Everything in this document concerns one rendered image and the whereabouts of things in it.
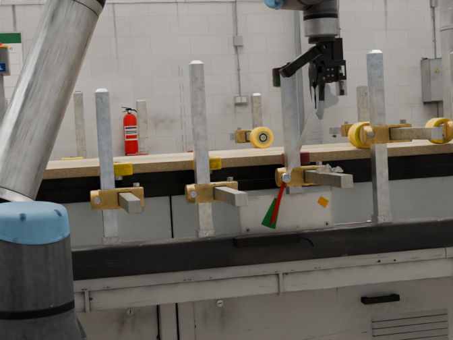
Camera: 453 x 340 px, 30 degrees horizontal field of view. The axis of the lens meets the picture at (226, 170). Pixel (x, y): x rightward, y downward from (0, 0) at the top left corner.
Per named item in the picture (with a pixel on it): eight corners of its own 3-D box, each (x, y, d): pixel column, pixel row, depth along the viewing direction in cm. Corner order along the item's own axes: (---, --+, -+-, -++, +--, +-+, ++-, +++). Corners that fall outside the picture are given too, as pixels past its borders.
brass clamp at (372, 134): (413, 142, 233) (412, 123, 233) (367, 144, 230) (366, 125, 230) (404, 141, 239) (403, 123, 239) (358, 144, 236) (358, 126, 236)
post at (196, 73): (213, 242, 224) (203, 60, 221) (200, 243, 223) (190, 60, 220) (211, 240, 227) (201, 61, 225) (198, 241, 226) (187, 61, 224)
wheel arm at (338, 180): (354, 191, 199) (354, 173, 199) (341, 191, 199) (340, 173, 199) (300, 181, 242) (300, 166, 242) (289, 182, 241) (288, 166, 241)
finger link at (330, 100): (342, 118, 220) (340, 82, 220) (319, 119, 219) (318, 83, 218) (338, 118, 223) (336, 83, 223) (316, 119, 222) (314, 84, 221)
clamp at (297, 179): (327, 183, 229) (327, 165, 229) (280, 187, 226) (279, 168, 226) (321, 183, 234) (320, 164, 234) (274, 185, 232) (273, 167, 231)
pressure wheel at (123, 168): (140, 201, 235) (137, 160, 234) (123, 204, 228) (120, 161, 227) (117, 201, 239) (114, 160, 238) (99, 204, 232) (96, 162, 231)
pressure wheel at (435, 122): (447, 112, 258) (427, 127, 257) (460, 133, 259) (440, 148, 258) (438, 112, 264) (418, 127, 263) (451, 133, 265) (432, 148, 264)
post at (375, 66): (390, 224, 234) (382, 49, 231) (378, 224, 233) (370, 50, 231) (385, 222, 237) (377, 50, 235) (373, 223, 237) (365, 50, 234)
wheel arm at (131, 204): (142, 216, 193) (141, 197, 193) (127, 217, 192) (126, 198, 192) (125, 202, 236) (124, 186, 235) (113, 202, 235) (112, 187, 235)
